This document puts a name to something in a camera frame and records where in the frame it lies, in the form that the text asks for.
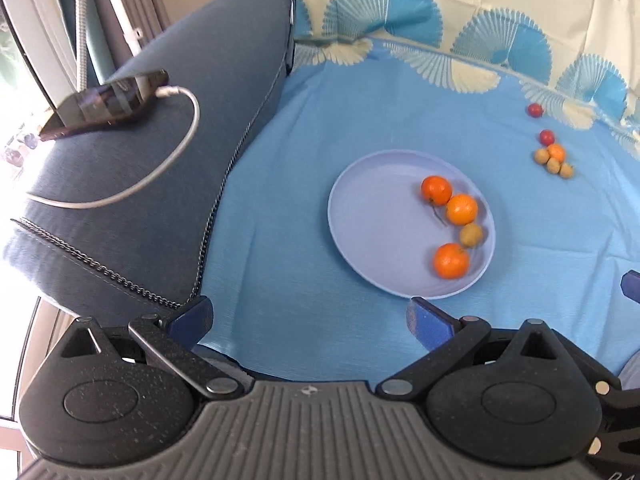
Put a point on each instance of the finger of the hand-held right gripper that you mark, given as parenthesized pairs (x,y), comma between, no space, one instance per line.
(620,410)
(632,287)

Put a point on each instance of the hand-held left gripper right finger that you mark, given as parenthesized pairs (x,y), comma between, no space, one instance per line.
(425,322)

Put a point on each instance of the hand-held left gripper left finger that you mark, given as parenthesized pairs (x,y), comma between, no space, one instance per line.
(192,317)

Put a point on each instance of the tan longan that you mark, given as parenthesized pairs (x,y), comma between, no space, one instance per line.
(541,156)
(553,164)
(566,170)
(471,235)

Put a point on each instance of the light blue plate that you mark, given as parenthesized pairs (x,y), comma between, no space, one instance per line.
(380,220)

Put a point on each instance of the small orange tangerine with stem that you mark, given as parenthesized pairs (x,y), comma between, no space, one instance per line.
(436,190)

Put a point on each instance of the red cherry tomato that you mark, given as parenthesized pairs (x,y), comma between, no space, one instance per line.
(546,137)
(535,110)

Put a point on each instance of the black smartphone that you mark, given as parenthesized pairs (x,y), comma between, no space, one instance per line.
(100,105)

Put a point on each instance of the blue fan-print cloth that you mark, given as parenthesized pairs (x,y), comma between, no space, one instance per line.
(325,110)

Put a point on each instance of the pair of dark shoes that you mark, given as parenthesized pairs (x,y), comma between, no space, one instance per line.
(20,147)

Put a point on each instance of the blue fabric armrest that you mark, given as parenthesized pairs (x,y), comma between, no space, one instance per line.
(210,70)

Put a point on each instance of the teal curtain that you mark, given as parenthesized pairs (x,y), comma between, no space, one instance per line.
(102,55)

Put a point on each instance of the white window frame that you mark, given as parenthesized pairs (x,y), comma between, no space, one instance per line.
(35,35)

